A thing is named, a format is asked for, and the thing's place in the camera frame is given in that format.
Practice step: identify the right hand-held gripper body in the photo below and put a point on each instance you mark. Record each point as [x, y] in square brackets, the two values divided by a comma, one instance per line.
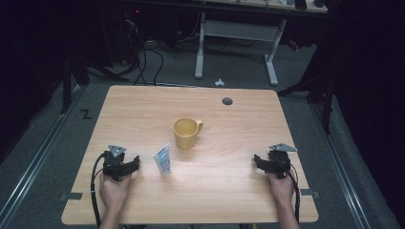
[280, 162]

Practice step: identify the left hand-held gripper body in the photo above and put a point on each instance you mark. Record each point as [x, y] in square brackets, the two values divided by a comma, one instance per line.
[114, 165]

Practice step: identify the white and blue tube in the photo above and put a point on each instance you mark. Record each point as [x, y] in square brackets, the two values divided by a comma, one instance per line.
[163, 161]

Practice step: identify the yellow mug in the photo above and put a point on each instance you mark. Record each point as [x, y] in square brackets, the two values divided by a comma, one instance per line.
[185, 140]

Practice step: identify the person's left hand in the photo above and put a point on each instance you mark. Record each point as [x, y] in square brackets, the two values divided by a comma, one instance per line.
[113, 194]

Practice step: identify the person's right hand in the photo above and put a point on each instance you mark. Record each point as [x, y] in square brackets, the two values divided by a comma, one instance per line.
[281, 191]

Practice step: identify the grey tape strip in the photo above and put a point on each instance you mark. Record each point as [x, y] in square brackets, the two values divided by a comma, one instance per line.
[310, 193]
[71, 196]

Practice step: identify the black stand legs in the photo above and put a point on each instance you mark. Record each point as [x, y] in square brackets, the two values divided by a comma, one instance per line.
[67, 82]
[324, 95]

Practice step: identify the small white floor object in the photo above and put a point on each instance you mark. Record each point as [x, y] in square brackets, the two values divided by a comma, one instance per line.
[219, 83]

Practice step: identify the small red object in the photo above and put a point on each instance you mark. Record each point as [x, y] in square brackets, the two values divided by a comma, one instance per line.
[293, 45]

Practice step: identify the white-framed desk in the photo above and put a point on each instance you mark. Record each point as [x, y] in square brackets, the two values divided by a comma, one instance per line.
[237, 30]

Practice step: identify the metal floor rail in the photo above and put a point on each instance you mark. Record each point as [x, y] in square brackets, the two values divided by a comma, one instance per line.
[340, 165]
[38, 159]

